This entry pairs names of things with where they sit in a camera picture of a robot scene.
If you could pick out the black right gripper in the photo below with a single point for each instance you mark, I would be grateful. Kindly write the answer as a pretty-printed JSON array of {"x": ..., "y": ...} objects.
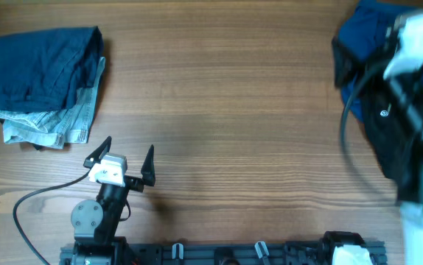
[{"x": 346, "y": 68}]

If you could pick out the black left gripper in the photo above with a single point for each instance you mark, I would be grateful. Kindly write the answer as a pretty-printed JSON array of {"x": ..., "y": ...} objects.
[{"x": 147, "y": 177}]

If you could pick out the dark blue shorts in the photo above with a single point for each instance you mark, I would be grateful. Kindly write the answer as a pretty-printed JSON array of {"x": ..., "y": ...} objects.
[{"x": 42, "y": 70}]

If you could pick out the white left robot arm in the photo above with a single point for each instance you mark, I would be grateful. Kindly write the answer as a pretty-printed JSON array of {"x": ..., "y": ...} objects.
[{"x": 95, "y": 221}]

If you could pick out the blue garment in pile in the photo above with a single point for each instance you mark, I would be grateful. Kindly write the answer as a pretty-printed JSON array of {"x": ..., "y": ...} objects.
[{"x": 373, "y": 19}]

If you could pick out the black garment in pile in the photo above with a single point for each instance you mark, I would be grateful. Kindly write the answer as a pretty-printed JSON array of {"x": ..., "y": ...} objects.
[{"x": 386, "y": 125}]

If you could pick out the light blue denim jeans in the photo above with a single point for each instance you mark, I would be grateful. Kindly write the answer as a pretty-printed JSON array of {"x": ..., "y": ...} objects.
[{"x": 54, "y": 129}]

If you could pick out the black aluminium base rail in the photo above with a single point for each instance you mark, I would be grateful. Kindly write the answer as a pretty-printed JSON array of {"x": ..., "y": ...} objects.
[{"x": 289, "y": 253}]

